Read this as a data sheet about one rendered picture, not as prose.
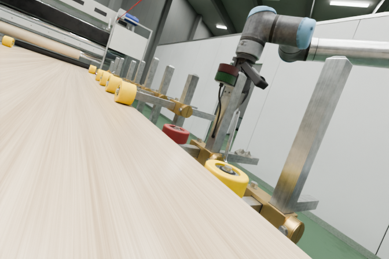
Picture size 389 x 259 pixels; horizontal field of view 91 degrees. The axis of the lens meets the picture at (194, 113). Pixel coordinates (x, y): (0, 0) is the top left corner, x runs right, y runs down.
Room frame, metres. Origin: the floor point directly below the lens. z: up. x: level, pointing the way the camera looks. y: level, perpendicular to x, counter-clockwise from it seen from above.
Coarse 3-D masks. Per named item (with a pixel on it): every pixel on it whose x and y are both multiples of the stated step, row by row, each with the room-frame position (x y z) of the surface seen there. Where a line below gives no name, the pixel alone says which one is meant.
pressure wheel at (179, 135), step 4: (164, 124) 0.54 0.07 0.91; (168, 124) 0.56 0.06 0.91; (164, 128) 0.53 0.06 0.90; (168, 128) 0.52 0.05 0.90; (172, 128) 0.52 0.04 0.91; (176, 128) 0.54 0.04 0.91; (180, 128) 0.57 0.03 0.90; (164, 132) 0.52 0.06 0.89; (168, 132) 0.51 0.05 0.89; (172, 132) 0.51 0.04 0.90; (176, 132) 0.51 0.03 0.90; (180, 132) 0.51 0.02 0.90; (184, 132) 0.52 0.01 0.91; (188, 132) 0.54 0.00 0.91; (168, 136) 0.51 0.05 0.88; (172, 136) 0.51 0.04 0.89; (176, 136) 0.51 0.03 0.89; (180, 136) 0.52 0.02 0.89; (184, 136) 0.52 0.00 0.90; (188, 136) 0.54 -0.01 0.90; (176, 140) 0.51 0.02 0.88; (180, 140) 0.52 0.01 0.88; (184, 140) 0.53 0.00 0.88
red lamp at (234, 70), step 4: (220, 64) 0.55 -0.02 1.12; (224, 64) 0.54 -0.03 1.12; (228, 64) 0.53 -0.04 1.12; (220, 68) 0.54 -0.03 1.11; (224, 68) 0.53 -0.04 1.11; (228, 68) 0.53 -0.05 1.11; (232, 68) 0.53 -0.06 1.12; (236, 68) 0.54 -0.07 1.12; (228, 72) 0.53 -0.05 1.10; (232, 72) 0.53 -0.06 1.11; (236, 72) 0.54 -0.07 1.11; (236, 76) 0.55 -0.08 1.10
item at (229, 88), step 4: (224, 72) 0.53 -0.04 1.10; (216, 80) 0.56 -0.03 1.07; (220, 80) 0.54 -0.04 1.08; (220, 84) 0.55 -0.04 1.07; (224, 84) 0.57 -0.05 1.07; (228, 84) 0.55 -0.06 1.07; (220, 88) 0.55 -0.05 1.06; (228, 88) 0.58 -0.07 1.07; (232, 88) 0.56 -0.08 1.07; (220, 92) 0.56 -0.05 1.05; (224, 92) 0.59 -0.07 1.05; (228, 92) 0.57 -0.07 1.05; (228, 96) 0.57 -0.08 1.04; (220, 100) 0.56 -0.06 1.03; (220, 104) 0.56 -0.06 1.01; (220, 108) 0.57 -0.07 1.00; (220, 112) 0.57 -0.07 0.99; (216, 120) 0.57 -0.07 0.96; (216, 124) 0.57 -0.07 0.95; (212, 136) 0.57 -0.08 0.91
